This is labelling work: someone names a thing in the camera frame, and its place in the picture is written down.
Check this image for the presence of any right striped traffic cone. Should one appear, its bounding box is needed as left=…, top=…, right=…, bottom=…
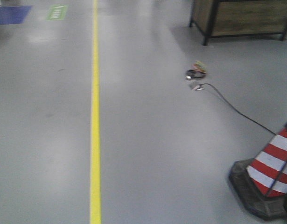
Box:
left=229, top=123, right=287, bottom=220

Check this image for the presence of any black floor cable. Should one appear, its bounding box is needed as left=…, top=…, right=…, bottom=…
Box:
left=199, top=83, right=277, bottom=135

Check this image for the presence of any green footprint floor sticker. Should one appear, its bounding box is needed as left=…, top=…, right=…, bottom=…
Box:
left=46, top=4, right=68, bottom=21

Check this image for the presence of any blue floor mat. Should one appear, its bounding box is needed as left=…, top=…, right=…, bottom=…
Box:
left=0, top=6, right=32, bottom=25

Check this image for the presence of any wooden black-framed cabinet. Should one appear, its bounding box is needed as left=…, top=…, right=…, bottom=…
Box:
left=188, top=0, right=287, bottom=46

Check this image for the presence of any floor socket with wires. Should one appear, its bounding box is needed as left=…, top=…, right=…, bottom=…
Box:
left=185, top=60, right=207, bottom=91

